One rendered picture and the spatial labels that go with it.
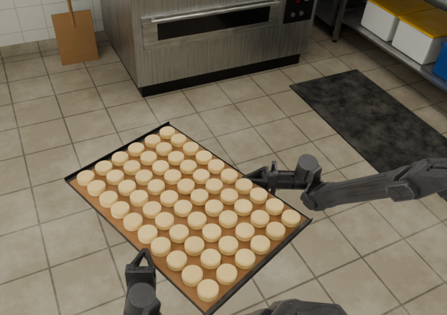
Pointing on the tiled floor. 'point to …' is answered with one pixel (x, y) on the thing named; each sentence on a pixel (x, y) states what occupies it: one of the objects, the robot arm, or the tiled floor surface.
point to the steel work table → (426, 70)
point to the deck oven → (205, 28)
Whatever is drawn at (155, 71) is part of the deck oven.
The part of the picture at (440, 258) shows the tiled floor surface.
